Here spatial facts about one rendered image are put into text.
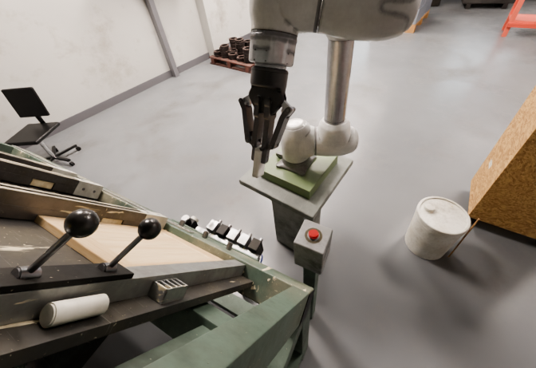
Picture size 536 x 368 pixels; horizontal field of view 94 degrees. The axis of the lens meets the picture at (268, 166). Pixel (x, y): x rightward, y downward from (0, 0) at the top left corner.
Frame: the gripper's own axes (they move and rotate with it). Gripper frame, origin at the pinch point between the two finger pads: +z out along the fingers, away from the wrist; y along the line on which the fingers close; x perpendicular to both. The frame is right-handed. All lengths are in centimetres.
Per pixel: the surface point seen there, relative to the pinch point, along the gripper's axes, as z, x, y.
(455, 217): 54, 137, 69
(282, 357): 67, 7, 13
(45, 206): 22, -24, -52
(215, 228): 57, 35, -41
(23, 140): 81, 48, -317
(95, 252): 23.6, -24.3, -26.3
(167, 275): 24.7, -18.4, -9.4
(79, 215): 0.0, -33.9, -5.5
